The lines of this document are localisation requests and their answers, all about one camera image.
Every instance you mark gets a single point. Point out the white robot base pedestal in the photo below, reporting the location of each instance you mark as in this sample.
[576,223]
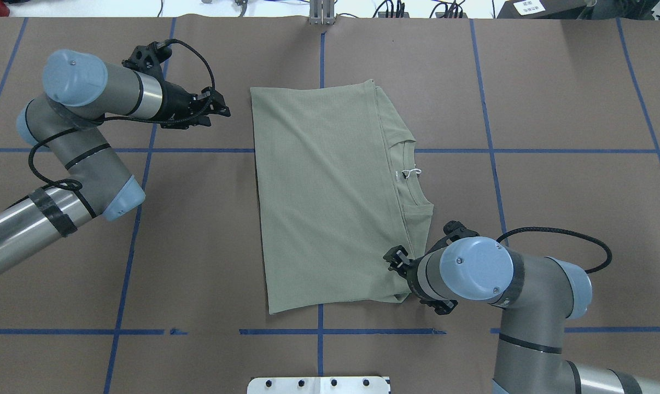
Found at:
[320,384]

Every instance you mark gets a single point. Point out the aluminium frame post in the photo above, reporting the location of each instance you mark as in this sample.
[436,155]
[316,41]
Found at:
[322,12]

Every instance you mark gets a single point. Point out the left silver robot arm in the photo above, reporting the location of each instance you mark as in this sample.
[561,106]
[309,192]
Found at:
[82,176]

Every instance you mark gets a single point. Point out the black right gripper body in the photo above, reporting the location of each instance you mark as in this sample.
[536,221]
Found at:
[413,275]

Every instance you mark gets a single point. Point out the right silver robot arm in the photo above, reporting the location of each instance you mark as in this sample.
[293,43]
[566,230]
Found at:
[537,295]

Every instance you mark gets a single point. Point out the olive green long-sleeve shirt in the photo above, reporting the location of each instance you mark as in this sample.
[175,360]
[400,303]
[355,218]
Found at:
[338,185]

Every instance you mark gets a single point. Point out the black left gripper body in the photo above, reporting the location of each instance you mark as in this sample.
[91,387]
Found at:
[175,100]

